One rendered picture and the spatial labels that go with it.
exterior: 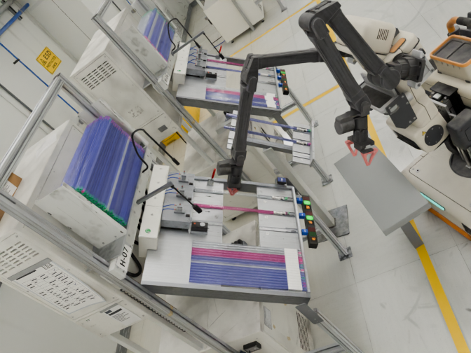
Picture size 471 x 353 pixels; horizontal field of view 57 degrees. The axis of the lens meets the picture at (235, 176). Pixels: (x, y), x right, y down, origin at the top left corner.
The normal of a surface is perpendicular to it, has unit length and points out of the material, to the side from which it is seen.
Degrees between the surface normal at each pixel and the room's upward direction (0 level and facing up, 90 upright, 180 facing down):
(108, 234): 90
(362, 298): 0
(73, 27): 90
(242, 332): 0
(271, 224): 44
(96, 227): 90
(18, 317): 90
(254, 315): 0
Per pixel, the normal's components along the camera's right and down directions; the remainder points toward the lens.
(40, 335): 0.81, -0.44
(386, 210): -0.58, -0.62
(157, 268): 0.15, -0.75
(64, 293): 0.00, 0.68
